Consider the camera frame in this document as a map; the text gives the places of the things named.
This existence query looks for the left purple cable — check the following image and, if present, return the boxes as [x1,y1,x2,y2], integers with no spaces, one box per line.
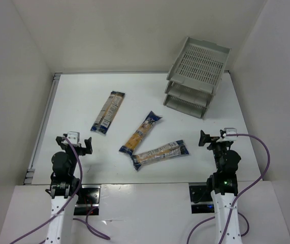
[8,136,111,244]

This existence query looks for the spaghetti bag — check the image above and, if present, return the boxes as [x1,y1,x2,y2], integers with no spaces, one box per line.
[90,91,125,135]
[119,111,162,156]
[131,140,190,171]

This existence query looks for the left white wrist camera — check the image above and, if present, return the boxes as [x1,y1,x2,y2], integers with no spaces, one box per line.
[63,131,80,146]

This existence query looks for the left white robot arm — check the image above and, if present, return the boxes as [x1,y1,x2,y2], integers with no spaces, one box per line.
[45,132,92,243]

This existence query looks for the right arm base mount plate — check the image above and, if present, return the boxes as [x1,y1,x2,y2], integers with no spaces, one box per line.
[189,184,214,214]

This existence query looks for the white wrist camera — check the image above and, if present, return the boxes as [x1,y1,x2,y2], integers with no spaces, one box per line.
[63,131,80,146]
[216,128,238,142]

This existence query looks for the grey three-tier tray shelf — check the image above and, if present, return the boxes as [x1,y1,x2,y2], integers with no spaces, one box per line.
[163,37,231,119]

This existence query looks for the aluminium table edge rail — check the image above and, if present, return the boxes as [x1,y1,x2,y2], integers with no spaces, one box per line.
[23,73,62,185]

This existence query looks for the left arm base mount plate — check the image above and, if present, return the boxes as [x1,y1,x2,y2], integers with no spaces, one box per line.
[74,185,101,216]

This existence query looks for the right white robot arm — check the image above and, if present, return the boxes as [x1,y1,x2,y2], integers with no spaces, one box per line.
[199,128,242,243]

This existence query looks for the purple cable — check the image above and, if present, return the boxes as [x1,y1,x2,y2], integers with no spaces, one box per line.
[187,133,271,244]
[8,136,111,244]

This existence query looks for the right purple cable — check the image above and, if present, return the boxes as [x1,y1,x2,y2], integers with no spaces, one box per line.
[187,133,271,244]

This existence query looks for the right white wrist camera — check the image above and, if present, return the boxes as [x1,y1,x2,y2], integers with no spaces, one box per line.
[216,128,238,142]

